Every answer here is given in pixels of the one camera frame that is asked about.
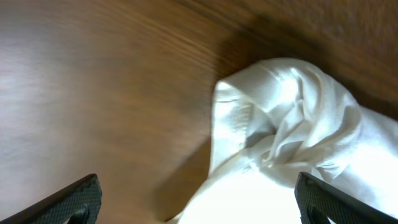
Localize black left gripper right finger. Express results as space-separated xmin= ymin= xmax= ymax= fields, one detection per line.
xmin=294 ymin=172 xmax=397 ymax=224

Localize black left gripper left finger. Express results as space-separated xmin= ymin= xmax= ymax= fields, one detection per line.
xmin=1 ymin=174 xmax=102 ymax=224

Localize white printed t-shirt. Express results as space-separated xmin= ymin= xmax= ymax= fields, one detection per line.
xmin=171 ymin=58 xmax=397 ymax=223

